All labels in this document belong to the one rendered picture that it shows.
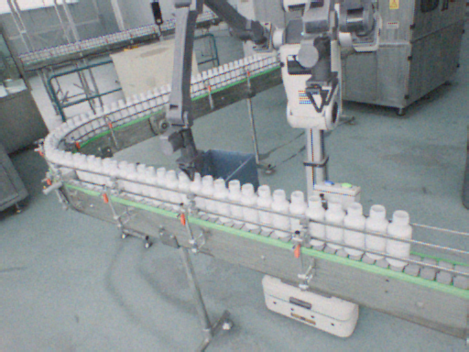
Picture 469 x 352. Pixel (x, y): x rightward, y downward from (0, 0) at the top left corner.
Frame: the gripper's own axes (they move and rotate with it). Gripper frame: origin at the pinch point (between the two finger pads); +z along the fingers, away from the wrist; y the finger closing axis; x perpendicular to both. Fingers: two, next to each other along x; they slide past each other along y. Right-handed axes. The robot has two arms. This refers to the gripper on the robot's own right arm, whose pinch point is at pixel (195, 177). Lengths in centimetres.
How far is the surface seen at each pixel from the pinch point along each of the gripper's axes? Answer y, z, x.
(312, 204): 2.8, 0.1, 47.4
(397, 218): 3, -1, 70
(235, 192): 1.7, 2.3, 18.9
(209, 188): 1.8, 2.7, 7.2
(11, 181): -39, 81, -304
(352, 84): -381, 86, -46
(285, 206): 2.3, 3.4, 37.9
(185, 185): 2.1, 3.4, -4.3
